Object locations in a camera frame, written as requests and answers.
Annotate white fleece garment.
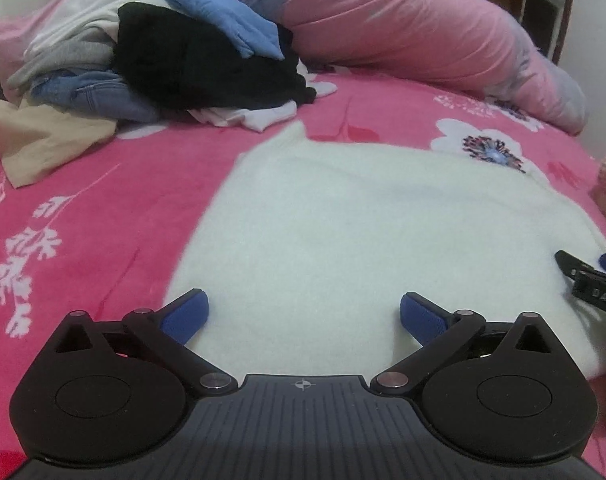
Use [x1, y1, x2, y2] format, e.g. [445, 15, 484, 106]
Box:
[166, 124, 606, 378]

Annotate beige garment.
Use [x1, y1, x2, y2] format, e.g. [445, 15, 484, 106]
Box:
[0, 100, 117, 188]

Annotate black garment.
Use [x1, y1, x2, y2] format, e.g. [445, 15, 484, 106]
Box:
[113, 2, 316, 110]

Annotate blue denim jeans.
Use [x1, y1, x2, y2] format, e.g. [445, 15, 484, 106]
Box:
[30, 70, 161, 124]

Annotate grey garment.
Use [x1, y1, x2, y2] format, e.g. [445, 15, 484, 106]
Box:
[7, 40, 114, 90]

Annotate blue shirt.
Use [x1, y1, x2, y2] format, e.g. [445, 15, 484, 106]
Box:
[165, 0, 285, 61]

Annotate pink floral bed blanket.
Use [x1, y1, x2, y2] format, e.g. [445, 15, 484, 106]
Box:
[0, 70, 606, 479]

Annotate white shirt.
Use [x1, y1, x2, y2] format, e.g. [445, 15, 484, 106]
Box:
[23, 0, 169, 60]

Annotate pink grey rolled duvet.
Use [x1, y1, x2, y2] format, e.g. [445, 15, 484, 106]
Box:
[240, 0, 588, 136]

